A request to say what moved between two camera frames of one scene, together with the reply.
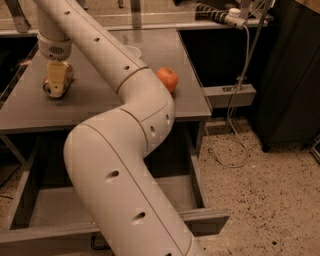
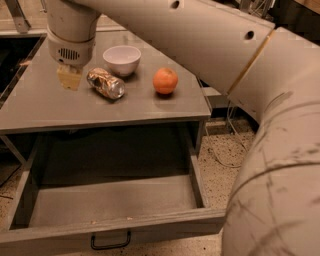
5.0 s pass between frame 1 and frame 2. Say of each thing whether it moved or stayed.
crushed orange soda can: moved
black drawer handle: stayed
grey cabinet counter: stayed
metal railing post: stayed
